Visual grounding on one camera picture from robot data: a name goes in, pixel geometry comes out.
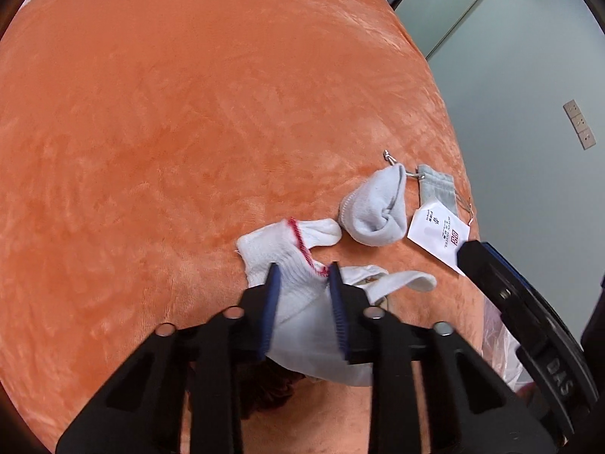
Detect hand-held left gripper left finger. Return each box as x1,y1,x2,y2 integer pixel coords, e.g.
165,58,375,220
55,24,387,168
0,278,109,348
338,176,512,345
56,262,283,454

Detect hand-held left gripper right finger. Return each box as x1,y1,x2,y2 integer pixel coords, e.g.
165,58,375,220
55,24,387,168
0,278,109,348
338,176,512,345
328,261,558,454

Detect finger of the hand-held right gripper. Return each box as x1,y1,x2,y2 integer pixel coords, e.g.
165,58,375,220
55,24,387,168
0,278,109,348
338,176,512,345
456,241,545,346

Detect bin with white bag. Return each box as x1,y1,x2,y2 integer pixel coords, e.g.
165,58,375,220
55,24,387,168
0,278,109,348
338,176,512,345
481,302,523,389

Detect white glove with red trim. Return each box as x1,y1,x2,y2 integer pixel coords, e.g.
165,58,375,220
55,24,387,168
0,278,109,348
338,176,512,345
235,217,380,387

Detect dark red scrunchie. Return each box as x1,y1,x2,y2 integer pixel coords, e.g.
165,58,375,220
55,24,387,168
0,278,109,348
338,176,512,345
238,358,309,420

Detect white sock with gold embroidery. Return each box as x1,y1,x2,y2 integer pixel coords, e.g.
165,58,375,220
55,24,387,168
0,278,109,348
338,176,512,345
339,264,437,309

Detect pale white sock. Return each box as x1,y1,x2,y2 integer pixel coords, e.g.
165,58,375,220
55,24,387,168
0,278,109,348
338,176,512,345
339,163,408,247

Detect orange plush blanket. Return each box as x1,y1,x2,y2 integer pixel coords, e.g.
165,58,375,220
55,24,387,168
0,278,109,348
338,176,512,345
0,0,483,454

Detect standing mirror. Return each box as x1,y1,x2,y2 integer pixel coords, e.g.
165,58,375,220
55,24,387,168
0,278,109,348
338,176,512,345
424,0,503,58

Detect wall socket panel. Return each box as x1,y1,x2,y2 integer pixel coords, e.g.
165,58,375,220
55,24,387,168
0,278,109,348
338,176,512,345
563,99,597,151

